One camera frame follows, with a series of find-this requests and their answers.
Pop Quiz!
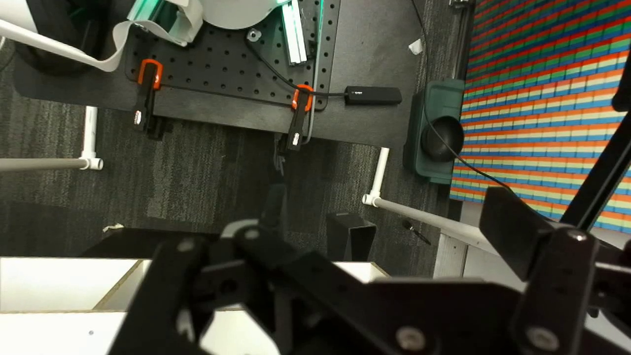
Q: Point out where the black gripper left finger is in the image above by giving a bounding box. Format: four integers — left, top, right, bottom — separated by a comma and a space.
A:
107, 219, 423, 355

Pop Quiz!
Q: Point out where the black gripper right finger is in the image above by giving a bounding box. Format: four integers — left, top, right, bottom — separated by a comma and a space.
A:
480, 186, 631, 355

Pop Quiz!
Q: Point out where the white shelf table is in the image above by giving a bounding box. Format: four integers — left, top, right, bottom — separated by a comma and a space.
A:
0, 229, 631, 355

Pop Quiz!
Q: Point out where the white tube leg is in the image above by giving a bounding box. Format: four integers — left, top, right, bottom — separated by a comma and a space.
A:
0, 105, 107, 176
362, 146, 504, 261

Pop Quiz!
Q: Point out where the orange black clamp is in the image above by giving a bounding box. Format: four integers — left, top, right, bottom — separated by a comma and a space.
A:
285, 81, 318, 154
133, 58, 168, 132

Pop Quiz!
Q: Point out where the green tape dispenser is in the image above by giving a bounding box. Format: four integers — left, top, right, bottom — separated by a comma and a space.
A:
407, 77, 468, 188

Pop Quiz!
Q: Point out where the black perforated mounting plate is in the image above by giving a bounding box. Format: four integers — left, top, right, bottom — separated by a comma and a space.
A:
125, 0, 344, 115

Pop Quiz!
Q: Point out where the dark grey stand platform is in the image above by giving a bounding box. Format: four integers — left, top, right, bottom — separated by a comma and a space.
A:
13, 0, 415, 150

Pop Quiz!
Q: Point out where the black camera stand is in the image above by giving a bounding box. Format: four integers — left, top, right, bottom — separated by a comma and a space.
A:
561, 111, 631, 233

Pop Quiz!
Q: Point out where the multicolour striped wall panel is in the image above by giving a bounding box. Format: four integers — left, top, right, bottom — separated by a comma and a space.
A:
450, 0, 631, 235

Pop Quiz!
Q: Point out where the white flat cable strip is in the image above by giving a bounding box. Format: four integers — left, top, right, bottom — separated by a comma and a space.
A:
0, 0, 208, 75

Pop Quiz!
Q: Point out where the black cable adapter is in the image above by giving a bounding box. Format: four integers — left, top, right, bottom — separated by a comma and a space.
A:
344, 85, 405, 109

